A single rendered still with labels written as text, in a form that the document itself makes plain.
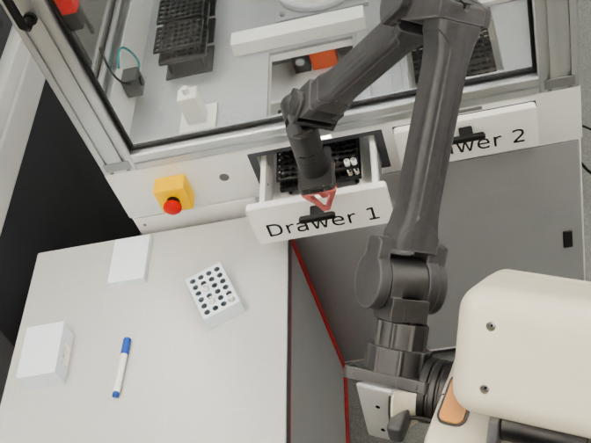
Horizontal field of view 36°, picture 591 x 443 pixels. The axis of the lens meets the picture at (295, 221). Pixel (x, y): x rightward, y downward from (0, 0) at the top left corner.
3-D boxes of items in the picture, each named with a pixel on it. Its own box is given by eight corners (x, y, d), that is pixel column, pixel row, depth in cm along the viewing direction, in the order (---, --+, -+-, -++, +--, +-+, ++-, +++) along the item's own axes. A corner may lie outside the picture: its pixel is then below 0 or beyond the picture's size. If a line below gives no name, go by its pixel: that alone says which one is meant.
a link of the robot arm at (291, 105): (299, 98, 154) (345, 106, 157) (288, 59, 162) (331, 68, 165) (276, 150, 161) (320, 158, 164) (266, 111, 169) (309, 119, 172)
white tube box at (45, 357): (65, 384, 186) (54, 372, 183) (27, 390, 188) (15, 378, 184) (75, 334, 195) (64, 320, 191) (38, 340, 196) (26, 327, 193)
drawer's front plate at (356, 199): (395, 221, 184) (385, 185, 176) (259, 244, 190) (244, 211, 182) (395, 215, 185) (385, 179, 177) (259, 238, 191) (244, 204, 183)
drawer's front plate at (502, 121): (539, 145, 188) (536, 106, 180) (402, 170, 193) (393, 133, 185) (537, 139, 189) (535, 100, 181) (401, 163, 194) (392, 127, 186)
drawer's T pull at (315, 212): (336, 219, 178) (334, 214, 177) (299, 225, 180) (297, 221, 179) (335, 205, 180) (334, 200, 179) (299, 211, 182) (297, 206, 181)
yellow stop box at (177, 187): (193, 211, 199) (182, 189, 193) (163, 216, 200) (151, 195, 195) (195, 193, 202) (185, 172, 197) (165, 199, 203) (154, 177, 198)
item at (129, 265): (146, 281, 199) (143, 277, 198) (109, 287, 201) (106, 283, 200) (152, 238, 208) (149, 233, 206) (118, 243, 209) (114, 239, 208)
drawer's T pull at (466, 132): (485, 139, 182) (485, 134, 181) (448, 146, 183) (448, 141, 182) (484, 127, 184) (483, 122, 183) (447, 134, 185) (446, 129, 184)
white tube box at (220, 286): (245, 311, 187) (239, 301, 184) (209, 330, 186) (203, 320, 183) (225, 272, 195) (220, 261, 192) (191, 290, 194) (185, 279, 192)
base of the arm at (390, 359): (339, 376, 118) (427, 395, 112) (348, 315, 118) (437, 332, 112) (364, 370, 126) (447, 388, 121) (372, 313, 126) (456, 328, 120)
